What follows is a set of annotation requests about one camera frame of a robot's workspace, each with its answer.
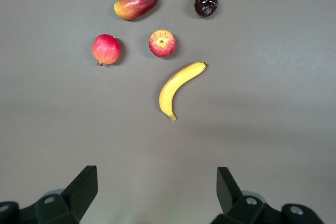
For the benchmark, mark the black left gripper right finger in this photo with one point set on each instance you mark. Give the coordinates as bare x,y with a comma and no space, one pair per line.
231,197

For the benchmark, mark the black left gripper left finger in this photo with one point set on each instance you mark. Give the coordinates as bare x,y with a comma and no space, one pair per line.
71,203

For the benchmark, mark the yellow banana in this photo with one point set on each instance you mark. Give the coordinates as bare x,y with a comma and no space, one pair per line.
170,90

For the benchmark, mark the red yellow apple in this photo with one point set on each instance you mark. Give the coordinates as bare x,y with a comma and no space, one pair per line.
162,43

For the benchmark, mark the red pomegranate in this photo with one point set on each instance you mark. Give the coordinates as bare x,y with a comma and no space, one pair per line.
106,49

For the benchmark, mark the dark purple mangosteen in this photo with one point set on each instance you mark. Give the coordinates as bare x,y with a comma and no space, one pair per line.
206,4

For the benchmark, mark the red yellow mango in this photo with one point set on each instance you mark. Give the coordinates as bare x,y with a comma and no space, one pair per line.
136,3

